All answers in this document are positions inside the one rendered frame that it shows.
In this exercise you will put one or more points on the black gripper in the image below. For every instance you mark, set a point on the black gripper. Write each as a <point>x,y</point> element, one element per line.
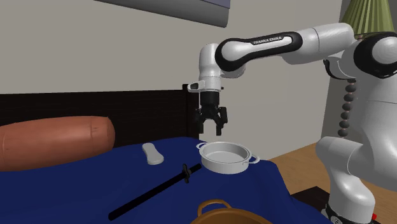
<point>209,100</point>

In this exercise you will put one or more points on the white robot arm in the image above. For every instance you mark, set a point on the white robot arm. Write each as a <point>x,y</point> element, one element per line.
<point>366,130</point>

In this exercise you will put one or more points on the grey remote control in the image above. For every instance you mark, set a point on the grey remote control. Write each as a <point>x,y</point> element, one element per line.
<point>152,154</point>

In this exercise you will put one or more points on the black sword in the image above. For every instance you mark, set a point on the black sword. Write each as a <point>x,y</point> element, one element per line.
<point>149,194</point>

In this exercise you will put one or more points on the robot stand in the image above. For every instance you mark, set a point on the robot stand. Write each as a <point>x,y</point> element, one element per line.
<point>310,198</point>

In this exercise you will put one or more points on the bed with blue cover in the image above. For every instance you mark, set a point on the bed with blue cover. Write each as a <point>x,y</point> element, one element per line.
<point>77,186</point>

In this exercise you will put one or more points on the brown bolster pillow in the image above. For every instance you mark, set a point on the brown bolster pillow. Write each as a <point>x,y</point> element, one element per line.
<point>49,141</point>

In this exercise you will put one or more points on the lamp with green shade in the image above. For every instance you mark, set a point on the lamp with green shade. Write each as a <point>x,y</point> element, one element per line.
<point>367,15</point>

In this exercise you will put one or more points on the grey wall picture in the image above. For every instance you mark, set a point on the grey wall picture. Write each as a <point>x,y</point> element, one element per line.
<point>173,7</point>

